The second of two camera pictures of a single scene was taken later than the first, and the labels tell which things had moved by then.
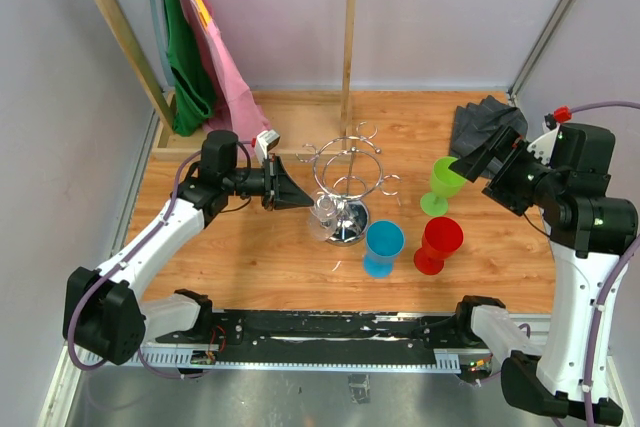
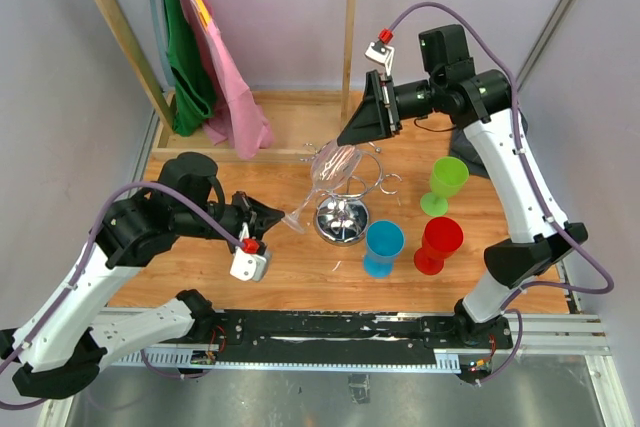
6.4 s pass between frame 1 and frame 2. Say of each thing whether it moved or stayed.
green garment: stayed
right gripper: moved
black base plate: stayed
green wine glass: stayed
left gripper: moved
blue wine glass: stayed
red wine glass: stayed
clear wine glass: moved
